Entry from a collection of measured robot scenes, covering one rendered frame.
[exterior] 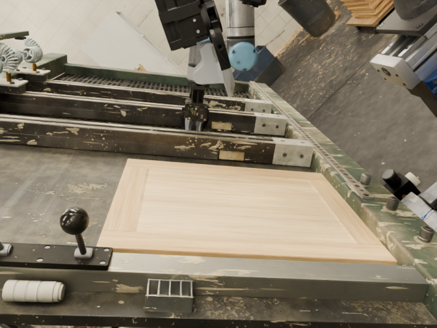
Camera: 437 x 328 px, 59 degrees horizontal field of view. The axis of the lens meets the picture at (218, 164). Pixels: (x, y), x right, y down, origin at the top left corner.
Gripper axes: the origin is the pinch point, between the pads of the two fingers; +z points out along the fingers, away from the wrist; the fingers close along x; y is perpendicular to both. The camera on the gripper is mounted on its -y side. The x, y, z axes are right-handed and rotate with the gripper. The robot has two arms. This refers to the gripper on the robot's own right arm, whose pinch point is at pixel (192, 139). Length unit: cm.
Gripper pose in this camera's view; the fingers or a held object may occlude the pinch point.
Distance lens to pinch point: 129.0
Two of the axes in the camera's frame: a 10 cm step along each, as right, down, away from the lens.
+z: -1.2, 9.2, 3.7
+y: 0.8, 3.8, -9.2
